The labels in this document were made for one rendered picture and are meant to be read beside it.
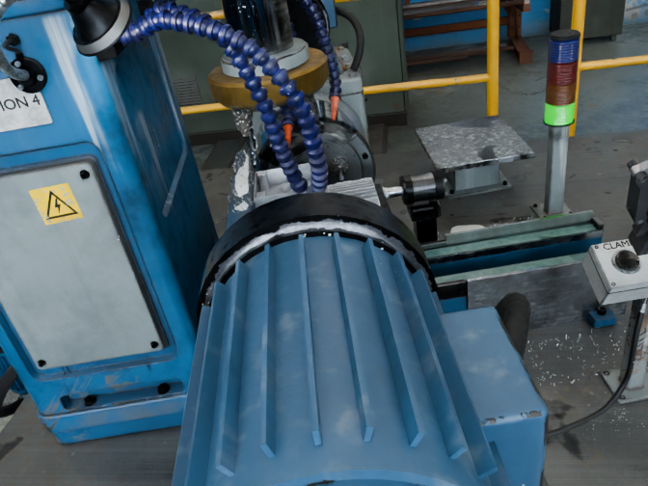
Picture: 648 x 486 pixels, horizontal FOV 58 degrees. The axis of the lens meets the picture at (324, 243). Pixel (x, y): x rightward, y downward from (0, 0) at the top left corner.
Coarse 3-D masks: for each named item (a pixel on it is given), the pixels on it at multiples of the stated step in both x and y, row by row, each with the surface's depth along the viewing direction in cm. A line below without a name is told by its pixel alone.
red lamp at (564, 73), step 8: (552, 64) 119; (560, 64) 117; (568, 64) 117; (576, 64) 118; (552, 72) 120; (560, 72) 118; (568, 72) 118; (576, 72) 119; (552, 80) 120; (560, 80) 119; (568, 80) 119; (576, 80) 120
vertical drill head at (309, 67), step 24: (240, 0) 77; (264, 0) 78; (240, 24) 79; (264, 24) 79; (288, 24) 82; (288, 48) 83; (312, 48) 90; (216, 72) 86; (288, 72) 80; (312, 72) 81; (216, 96) 83; (240, 96) 80; (312, 96) 85; (240, 120) 85
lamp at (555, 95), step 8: (552, 88) 121; (560, 88) 120; (568, 88) 120; (576, 88) 122; (552, 96) 122; (560, 96) 121; (568, 96) 121; (552, 104) 123; (560, 104) 122; (568, 104) 122
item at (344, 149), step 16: (320, 96) 124; (320, 112) 116; (352, 112) 126; (320, 128) 113; (336, 128) 114; (352, 128) 115; (256, 144) 127; (272, 144) 115; (304, 144) 115; (336, 144) 116; (352, 144) 116; (368, 144) 119; (272, 160) 117; (304, 160) 117; (336, 160) 116; (352, 160) 118; (368, 160) 118; (336, 176) 119; (352, 176) 120; (368, 176) 120
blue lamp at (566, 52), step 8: (552, 40) 116; (560, 40) 120; (568, 40) 115; (576, 40) 115; (552, 48) 117; (560, 48) 116; (568, 48) 115; (576, 48) 116; (552, 56) 118; (560, 56) 117; (568, 56) 116; (576, 56) 117
